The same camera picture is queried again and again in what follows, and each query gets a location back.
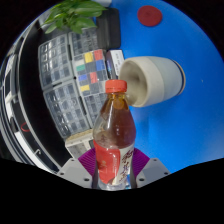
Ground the black case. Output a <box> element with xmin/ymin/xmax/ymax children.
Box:
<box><xmin>95</xmin><ymin>8</ymin><xmax>122</xmax><ymax>51</ymax></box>

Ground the grey and white mug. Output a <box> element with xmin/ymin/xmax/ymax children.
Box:
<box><xmin>118</xmin><ymin>55</ymin><xmax>187</xmax><ymax>108</ymax></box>

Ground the green potted plant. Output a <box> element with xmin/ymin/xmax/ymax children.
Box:
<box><xmin>43</xmin><ymin>0</ymin><xmax>108</xmax><ymax>35</ymax></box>

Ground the black box with white label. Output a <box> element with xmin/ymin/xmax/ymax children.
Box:
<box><xmin>105</xmin><ymin>49</ymin><xmax>126</xmax><ymax>81</ymax></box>

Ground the clear organizer with coloured parts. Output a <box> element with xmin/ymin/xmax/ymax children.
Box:
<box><xmin>72</xmin><ymin>49</ymin><xmax>109</xmax><ymax>98</ymax></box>

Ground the flat round red coaster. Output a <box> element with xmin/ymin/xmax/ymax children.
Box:
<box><xmin>137</xmin><ymin>5</ymin><xmax>164</xmax><ymax>28</ymax></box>

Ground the grey parts drawer cabinet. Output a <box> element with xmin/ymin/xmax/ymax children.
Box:
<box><xmin>37</xmin><ymin>33</ymin><xmax>74</xmax><ymax>91</ymax></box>
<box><xmin>68</xmin><ymin>26</ymin><xmax>99</xmax><ymax>56</ymax></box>
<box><xmin>79</xmin><ymin>92</ymin><xmax>108</xmax><ymax>126</ymax></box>
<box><xmin>43</xmin><ymin>79</ymin><xmax>91</xmax><ymax>139</ymax></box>

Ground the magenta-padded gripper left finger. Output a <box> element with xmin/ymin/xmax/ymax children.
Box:
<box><xmin>56</xmin><ymin>147</ymin><xmax>98</xmax><ymax>189</ymax></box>

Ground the clear bottle with red cap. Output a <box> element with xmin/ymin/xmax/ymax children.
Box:
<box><xmin>92</xmin><ymin>79</ymin><xmax>137</xmax><ymax>191</ymax></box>

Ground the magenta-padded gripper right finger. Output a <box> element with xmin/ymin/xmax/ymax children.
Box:
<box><xmin>128</xmin><ymin>147</ymin><xmax>171</xmax><ymax>189</ymax></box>

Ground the dark shelf unit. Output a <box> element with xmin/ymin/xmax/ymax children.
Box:
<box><xmin>0</xmin><ymin>19</ymin><xmax>71</xmax><ymax>174</ymax></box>

